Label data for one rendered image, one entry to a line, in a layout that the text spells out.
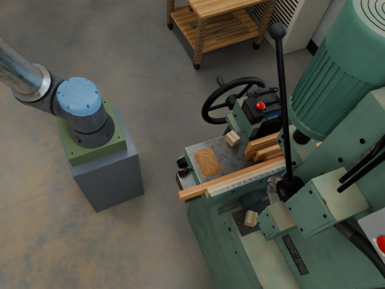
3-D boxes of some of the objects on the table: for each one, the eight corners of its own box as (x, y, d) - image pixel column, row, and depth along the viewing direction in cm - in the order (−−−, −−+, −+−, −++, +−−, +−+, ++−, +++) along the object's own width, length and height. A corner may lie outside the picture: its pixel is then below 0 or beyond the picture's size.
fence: (356, 144, 112) (365, 136, 107) (359, 147, 111) (368, 140, 106) (207, 198, 97) (209, 192, 92) (208, 203, 96) (211, 197, 92)
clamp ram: (268, 115, 114) (277, 101, 106) (278, 131, 111) (287, 117, 103) (247, 121, 112) (254, 107, 104) (256, 139, 109) (264, 125, 101)
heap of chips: (211, 146, 106) (211, 144, 105) (223, 171, 102) (223, 169, 100) (192, 152, 104) (192, 149, 103) (203, 178, 100) (204, 176, 99)
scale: (354, 140, 106) (354, 140, 106) (356, 143, 105) (356, 143, 105) (224, 187, 93) (224, 187, 93) (226, 191, 93) (226, 191, 93)
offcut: (224, 139, 108) (226, 134, 105) (230, 134, 109) (232, 129, 106) (231, 147, 107) (233, 142, 104) (238, 142, 108) (240, 137, 105)
